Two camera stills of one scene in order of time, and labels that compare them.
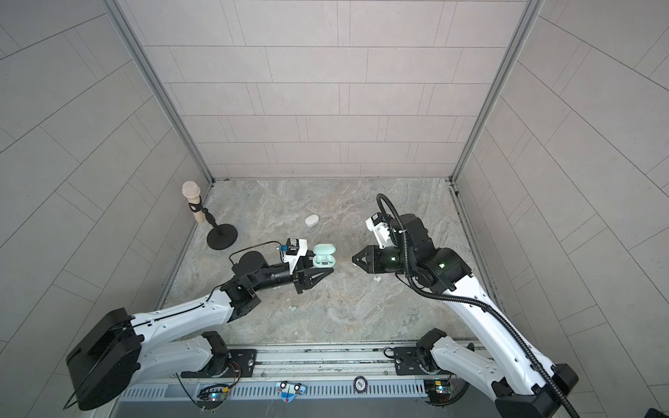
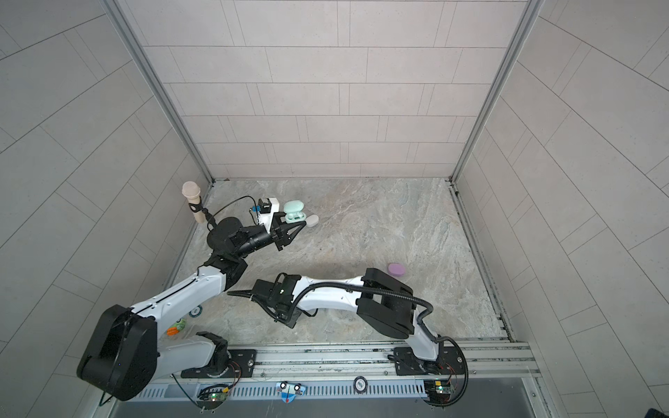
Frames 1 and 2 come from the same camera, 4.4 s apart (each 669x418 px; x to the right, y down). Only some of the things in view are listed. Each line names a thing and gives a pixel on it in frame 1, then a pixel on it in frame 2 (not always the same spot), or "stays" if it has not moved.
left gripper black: [300, 279] → [278, 237]
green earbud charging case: [323, 255] → [293, 210]
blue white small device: [288, 391] stays
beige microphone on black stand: [224, 236] stays
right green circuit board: [439, 391] stays
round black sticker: [361, 384] stays
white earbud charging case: [312, 220] stays
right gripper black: [374, 263] → [277, 313]
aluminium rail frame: [311, 366] stays
